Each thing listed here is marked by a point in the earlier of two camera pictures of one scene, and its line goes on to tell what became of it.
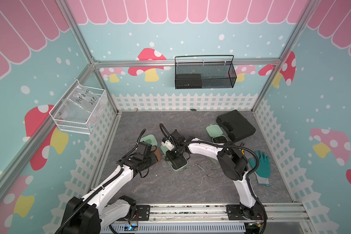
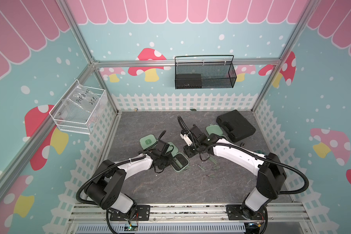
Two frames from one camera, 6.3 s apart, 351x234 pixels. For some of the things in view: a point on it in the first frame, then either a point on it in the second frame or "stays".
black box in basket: [186, 81] stays
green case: [150, 139] stays
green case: [214, 131] stays
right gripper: [169, 158] to [186, 149]
